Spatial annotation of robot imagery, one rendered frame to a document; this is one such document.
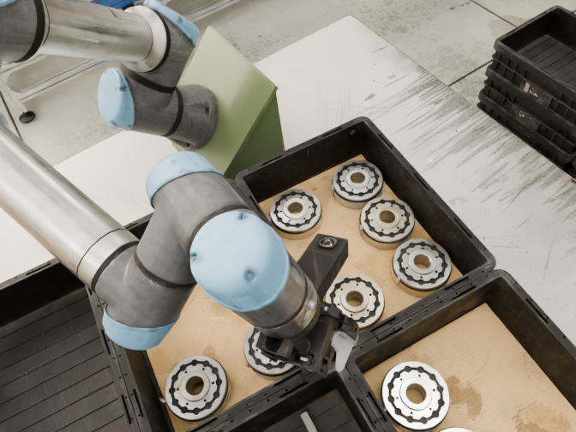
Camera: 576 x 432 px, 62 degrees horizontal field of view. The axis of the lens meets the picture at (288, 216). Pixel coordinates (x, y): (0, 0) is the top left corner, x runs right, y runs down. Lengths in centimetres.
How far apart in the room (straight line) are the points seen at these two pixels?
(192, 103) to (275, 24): 184
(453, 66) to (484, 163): 139
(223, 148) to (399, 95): 54
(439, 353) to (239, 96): 65
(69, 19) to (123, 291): 42
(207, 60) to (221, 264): 85
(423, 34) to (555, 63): 102
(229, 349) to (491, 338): 44
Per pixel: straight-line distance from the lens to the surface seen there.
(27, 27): 72
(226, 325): 89
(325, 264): 57
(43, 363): 99
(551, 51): 196
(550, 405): 89
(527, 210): 120
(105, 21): 85
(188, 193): 46
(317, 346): 57
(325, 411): 83
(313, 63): 149
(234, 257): 38
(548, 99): 174
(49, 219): 59
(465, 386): 86
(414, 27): 283
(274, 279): 39
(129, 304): 53
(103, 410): 92
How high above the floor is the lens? 164
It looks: 56 degrees down
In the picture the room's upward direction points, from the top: 10 degrees counter-clockwise
